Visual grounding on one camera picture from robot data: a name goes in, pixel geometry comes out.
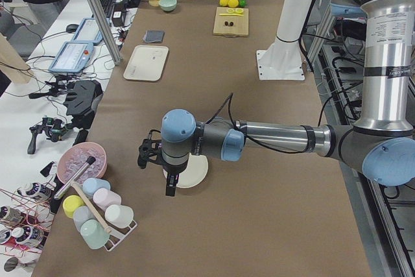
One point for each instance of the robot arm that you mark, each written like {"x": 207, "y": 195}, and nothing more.
{"x": 378, "y": 144}

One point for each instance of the white cup rack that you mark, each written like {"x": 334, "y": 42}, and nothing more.
{"x": 118, "y": 235}

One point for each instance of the whole yellow lemon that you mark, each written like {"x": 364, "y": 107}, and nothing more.
{"x": 223, "y": 2}
{"x": 233, "y": 3}

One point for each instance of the blue teach pendant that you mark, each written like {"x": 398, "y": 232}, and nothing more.
{"x": 72, "y": 57}
{"x": 88, "y": 31}

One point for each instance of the cream rabbit tray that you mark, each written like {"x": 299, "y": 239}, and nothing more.
{"x": 146, "y": 63}

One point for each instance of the black computer mouse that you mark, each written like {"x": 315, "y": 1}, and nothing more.
{"x": 71, "y": 28}

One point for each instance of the blue cup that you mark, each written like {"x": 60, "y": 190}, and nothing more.
{"x": 91, "y": 185}

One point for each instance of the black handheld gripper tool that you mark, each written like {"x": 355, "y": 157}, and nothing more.
{"x": 54, "y": 128}

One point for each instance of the wooden cutting board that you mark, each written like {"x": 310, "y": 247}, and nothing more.
{"x": 231, "y": 25}

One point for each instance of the mint green bowl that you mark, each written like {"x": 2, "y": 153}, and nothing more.
{"x": 168, "y": 5}

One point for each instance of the yellow cup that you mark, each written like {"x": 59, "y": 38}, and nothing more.
{"x": 71, "y": 203}

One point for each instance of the round cream plate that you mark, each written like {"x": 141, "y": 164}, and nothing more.
{"x": 195, "y": 172}

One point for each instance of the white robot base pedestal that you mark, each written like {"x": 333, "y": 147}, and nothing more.
{"x": 283, "y": 60}

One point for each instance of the grey folded cloth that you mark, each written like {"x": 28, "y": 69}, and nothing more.
{"x": 153, "y": 36}

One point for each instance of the mint green cup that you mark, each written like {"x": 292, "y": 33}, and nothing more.
{"x": 94, "y": 234}

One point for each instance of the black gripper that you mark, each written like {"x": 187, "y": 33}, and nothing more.
{"x": 173, "y": 170}

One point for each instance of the metal ice scoop black tip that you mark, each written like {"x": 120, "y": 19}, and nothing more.
{"x": 60, "y": 193}

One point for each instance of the pink cup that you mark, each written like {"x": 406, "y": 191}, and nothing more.
{"x": 104, "y": 198}

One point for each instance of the aluminium frame post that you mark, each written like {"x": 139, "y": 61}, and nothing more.
{"x": 98, "y": 12}

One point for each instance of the grey cup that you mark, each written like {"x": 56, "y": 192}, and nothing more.
{"x": 81, "y": 215}

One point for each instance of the white cup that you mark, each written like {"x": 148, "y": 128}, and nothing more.
{"x": 119, "y": 215}

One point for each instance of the black device stand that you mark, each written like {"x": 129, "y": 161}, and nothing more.
{"x": 81, "y": 103}

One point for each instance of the pink bowl of ice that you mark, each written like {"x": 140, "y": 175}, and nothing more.
{"x": 76, "y": 156}

